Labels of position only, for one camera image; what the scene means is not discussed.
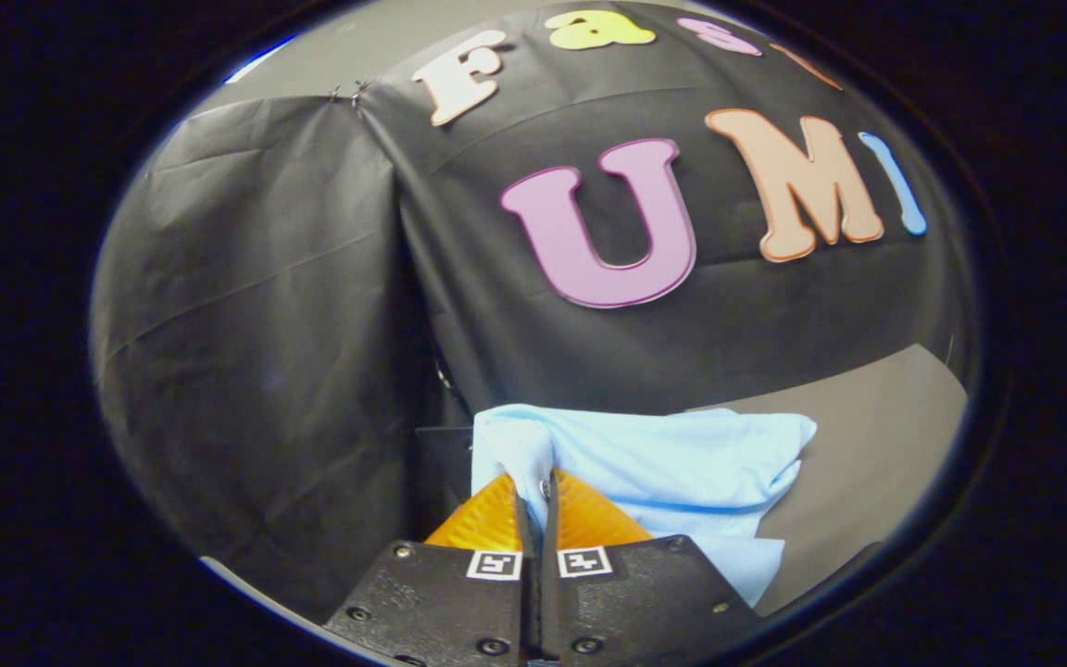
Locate beige cabinet with dark top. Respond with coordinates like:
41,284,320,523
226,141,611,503
689,345,970,617

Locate black backdrop cloth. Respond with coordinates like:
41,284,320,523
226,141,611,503
89,0,979,622

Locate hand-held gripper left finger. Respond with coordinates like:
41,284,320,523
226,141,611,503
323,472,534,667

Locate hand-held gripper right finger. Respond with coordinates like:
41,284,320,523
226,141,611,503
541,468,761,667

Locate light blue garment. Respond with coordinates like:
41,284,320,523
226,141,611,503
471,403,818,609

